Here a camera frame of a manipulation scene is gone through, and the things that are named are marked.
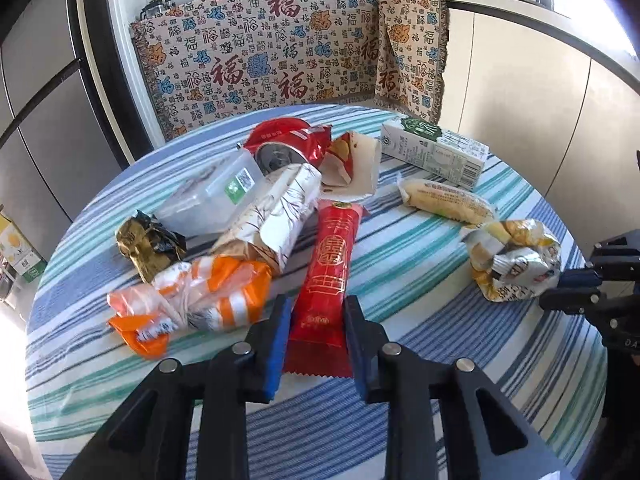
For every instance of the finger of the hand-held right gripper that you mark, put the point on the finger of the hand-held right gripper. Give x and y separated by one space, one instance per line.
570 301
580 278

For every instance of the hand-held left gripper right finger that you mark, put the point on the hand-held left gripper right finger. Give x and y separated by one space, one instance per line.
352 340

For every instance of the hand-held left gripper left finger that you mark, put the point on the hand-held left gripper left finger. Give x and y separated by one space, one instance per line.
281 340

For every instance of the yellow and white wrapper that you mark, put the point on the yellow and white wrapper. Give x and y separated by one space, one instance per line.
515 260

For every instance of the long red snack packet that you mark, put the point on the long red snack packet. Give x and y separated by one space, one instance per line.
327 260

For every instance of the white line-drawing paper bag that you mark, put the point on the white line-drawing paper bag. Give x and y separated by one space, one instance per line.
270 215

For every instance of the white red-yellow paper bag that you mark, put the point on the white red-yellow paper bag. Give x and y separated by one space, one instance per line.
361 170

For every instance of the blue green striped tablecloth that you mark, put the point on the blue green striped tablecloth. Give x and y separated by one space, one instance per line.
425 360

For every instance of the orange and white plastic wrapper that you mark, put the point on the orange and white plastic wrapper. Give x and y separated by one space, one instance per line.
220 290

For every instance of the yellow pastry in clear wrapper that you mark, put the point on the yellow pastry in clear wrapper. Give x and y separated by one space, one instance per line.
445 200

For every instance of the clear plastic box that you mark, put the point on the clear plastic box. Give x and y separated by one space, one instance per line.
210 195

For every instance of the gold and black foil wrapper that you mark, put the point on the gold and black foil wrapper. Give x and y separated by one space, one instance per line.
145 245

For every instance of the crushed red can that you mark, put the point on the crushed red can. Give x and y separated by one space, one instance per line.
277 147

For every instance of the white and green milk carton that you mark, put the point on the white and green milk carton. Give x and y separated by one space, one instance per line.
430 152

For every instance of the red foil wrapper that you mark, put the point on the red foil wrapper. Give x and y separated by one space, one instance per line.
317 145

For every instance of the white kitchen cabinet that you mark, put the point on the white kitchen cabinet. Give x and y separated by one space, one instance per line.
525 85

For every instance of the yellow and green cardboard box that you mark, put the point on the yellow and green cardboard box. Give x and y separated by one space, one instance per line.
20 250

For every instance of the printed blanket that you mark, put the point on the printed blanket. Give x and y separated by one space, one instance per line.
280 60

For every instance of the grey refrigerator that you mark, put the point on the grey refrigerator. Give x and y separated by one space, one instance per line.
45 85

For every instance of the glass kettle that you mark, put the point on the glass kettle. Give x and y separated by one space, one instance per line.
156 6

